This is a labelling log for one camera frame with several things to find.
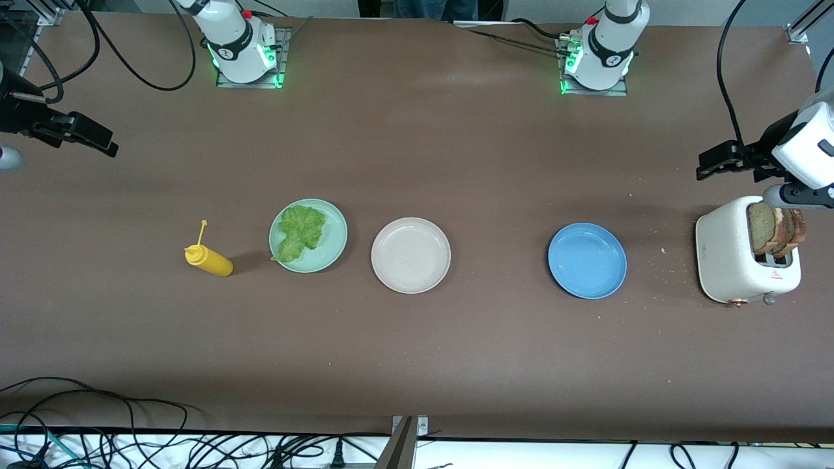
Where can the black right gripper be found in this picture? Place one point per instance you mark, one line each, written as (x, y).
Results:
(18, 112)

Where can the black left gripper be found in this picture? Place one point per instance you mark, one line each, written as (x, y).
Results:
(773, 144)

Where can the brown toast bread slice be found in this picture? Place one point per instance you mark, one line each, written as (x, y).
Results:
(797, 231)
(761, 228)

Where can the yellow mustard squeeze bottle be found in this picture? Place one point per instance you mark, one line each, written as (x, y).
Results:
(212, 260)

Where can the green lettuce leaf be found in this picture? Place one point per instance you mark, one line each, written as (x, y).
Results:
(300, 228)

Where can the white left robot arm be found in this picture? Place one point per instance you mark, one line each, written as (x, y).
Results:
(609, 39)

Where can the blue plate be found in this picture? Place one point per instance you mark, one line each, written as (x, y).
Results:
(586, 260)

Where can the mint green plate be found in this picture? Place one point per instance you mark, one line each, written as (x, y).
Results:
(333, 247)

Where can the beige plate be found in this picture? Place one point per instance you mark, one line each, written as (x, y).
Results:
(410, 255)

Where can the white toaster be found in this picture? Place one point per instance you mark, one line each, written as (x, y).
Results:
(723, 254)

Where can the flat grey metal bar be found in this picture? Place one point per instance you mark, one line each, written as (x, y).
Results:
(482, 24)

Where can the person standing behind table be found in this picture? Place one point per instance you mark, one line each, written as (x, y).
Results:
(430, 8)

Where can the black power plug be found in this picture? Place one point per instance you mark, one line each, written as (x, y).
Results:
(337, 456)

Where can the perforated metal frame rail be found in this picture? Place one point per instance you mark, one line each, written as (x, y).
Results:
(51, 17)

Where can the aluminium frame profile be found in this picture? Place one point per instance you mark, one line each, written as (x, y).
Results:
(808, 19)

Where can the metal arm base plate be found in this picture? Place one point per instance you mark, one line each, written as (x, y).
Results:
(247, 85)
(593, 92)

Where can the grey metal table bracket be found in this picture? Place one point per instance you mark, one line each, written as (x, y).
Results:
(401, 449)

